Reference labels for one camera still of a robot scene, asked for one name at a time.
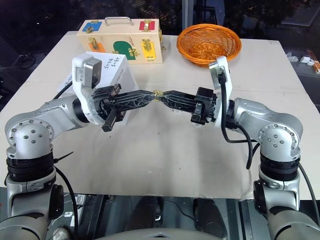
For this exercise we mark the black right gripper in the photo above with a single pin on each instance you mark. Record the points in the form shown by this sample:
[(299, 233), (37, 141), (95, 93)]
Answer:
[(206, 107)]

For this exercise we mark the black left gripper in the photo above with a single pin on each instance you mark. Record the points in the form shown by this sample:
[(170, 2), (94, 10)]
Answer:
[(103, 100)]

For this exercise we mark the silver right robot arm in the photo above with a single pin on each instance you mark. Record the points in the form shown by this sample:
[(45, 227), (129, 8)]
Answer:
[(275, 140)]

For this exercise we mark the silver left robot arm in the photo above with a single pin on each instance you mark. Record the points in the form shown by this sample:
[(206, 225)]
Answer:
[(32, 140)]

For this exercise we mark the white cardboard box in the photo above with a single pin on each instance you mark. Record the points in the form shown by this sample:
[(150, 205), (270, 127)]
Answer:
[(117, 72)]

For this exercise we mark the orange wicker basket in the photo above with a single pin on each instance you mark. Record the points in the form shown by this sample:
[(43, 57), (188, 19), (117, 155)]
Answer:
[(200, 42)]

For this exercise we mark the wooden latch board box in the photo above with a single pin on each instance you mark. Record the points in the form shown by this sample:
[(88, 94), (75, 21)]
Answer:
[(117, 33)]

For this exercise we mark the grey metal pillar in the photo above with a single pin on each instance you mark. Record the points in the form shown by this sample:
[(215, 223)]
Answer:
[(187, 17)]

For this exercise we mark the dark rounded shape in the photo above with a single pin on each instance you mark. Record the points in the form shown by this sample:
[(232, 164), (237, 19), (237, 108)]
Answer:
[(151, 212), (210, 215)]

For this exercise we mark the black table leg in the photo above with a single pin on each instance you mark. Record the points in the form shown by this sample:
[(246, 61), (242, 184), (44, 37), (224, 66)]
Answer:
[(96, 217), (246, 220)]

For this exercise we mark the small white floor item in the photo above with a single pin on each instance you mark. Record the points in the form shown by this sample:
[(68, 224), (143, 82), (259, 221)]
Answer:
[(305, 60)]

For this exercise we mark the white power strip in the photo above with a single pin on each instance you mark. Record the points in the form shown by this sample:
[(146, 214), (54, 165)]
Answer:
[(69, 214)]

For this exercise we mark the orange brown floor box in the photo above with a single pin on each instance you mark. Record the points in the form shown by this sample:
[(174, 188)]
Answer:
[(315, 63)]

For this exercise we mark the grey robot torso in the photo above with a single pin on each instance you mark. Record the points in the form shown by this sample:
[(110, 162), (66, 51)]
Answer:
[(125, 236)]

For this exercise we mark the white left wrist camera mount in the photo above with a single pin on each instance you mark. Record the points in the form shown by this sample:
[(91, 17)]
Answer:
[(80, 100)]

